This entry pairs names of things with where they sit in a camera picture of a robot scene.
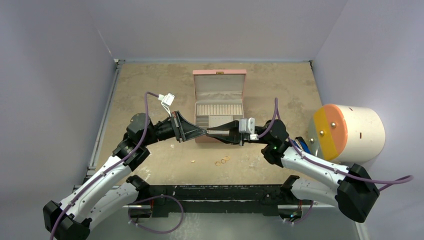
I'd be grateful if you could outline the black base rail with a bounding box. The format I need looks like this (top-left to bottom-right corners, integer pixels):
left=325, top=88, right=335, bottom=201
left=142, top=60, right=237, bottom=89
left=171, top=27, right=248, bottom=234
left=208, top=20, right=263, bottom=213
left=127, top=183, right=314, bottom=220

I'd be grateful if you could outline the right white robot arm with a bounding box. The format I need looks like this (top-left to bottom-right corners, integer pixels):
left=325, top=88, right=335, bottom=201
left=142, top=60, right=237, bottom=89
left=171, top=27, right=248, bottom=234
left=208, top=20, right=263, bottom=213
left=207, top=117, right=380, bottom=223

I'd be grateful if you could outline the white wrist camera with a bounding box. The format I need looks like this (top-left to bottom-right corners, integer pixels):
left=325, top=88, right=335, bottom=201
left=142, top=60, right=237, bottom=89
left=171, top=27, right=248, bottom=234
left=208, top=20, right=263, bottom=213
left=238, top=117, right=259, bottom=141
left=157, top=93, right=175, bottom=117

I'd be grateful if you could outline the blue stapler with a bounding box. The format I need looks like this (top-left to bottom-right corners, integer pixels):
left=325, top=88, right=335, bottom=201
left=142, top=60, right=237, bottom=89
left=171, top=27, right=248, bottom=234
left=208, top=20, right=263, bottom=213
left=294, top=136, right=311, bottom=154

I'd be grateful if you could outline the pink jewelry box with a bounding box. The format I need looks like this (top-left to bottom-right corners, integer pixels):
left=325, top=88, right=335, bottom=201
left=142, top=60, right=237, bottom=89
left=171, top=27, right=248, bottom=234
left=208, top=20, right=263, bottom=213
left=192, top=69, right=247, bottom=129

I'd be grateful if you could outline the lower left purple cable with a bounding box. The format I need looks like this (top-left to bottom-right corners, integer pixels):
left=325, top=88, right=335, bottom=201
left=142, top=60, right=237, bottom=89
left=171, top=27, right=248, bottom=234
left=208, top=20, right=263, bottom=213
left=128, top=194, right=185, bottom=235

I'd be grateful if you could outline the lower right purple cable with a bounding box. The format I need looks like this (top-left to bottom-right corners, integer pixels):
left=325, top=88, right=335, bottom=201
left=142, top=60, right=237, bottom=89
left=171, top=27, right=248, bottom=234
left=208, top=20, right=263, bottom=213
left=283, top=202, right=314, bottom=226

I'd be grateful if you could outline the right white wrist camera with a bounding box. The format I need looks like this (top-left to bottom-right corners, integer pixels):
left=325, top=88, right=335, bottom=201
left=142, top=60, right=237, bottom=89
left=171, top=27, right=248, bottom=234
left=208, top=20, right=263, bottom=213
left=238, top=117, right=259, bottom=141

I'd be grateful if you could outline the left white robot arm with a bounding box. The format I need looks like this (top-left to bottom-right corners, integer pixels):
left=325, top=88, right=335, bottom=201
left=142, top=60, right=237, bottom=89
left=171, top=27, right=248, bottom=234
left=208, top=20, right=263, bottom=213
left=43, top=111, right=207, bottom=240

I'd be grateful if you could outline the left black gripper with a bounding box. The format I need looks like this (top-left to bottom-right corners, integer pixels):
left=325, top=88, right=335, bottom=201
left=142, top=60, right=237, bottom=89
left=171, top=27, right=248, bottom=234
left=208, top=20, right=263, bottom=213
left=142, top=110, right=206, bottom=146

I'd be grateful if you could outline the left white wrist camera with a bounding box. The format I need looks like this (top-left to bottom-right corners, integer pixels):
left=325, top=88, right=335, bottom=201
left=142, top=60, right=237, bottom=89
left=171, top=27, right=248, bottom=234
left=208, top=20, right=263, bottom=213
left=157, top=93, right=175, bottom=117

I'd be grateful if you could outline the white cylinder orange lid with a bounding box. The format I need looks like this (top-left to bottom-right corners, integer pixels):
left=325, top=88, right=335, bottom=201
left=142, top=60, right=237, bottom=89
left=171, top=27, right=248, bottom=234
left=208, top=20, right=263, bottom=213
left=307, top=104, right=386, bottom=164

